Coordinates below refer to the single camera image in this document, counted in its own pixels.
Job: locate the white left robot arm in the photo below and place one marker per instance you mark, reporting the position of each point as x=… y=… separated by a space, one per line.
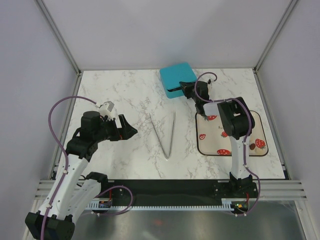
x=56 y=218

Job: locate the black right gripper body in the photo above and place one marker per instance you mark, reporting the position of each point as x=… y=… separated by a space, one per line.
x=189 y=92

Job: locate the teal box lid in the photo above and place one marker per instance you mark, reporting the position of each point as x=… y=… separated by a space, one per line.
x=171 y=76

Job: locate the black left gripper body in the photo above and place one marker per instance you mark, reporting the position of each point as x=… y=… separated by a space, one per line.
x=109 y=130

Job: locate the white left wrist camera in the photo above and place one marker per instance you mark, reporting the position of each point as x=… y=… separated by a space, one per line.
x=106 y=109

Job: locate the metal tongs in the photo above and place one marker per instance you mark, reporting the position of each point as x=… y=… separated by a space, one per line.
x=164 y=129

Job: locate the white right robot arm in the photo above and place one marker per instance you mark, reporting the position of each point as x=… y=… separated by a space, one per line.
x=237 y=122

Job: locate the white slotted cable duct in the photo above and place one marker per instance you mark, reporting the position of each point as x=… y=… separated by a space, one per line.
x=223 y=204

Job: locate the teal chocolate box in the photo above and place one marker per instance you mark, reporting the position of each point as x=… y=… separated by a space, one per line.
x=175 y=93

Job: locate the dark brown chocolate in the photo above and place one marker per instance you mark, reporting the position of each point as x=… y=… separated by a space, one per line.
x=252 y=146

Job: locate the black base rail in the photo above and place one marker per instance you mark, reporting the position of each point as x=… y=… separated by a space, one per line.
x=168 y=191

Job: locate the strawberry print tray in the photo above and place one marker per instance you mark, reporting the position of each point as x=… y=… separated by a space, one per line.
x=212 y=140

